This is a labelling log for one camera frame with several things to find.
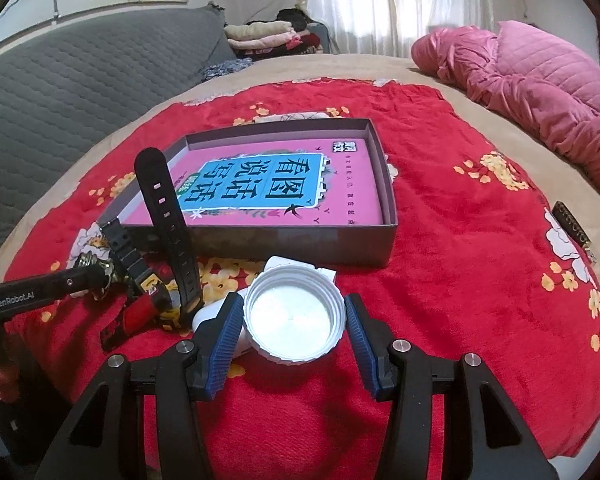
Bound blue patterned cloth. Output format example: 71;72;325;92
200;58;252;81

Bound grey quilted sofa cover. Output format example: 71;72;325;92
0;3;234;248

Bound white sheer curtain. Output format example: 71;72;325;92
301;0;495;58

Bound red lighter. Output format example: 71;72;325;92
99;287;172;352

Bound folded clothes pile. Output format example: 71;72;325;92
224;8;332;62

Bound red floral blanket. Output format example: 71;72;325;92
2;78;600;480

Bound white plastic bottle cap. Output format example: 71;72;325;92
242;264;348;365

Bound black yellow digital watch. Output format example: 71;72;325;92
97;148;204;330

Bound pink quilted duvet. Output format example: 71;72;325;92
411;21;600;192

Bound beige bed sheet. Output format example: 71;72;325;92
0;54;600;479

